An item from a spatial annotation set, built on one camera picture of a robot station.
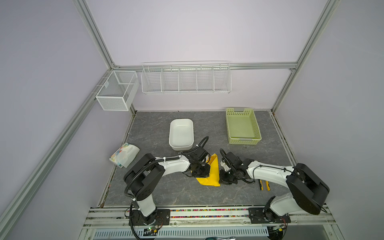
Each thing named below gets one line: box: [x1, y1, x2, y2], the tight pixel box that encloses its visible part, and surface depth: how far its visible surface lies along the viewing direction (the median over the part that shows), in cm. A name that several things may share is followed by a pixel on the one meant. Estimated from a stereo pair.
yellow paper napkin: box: [195, 153, 221, 187], surface depth 88 cm
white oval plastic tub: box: [169, 118, 195, 151], surface depth 110 cm
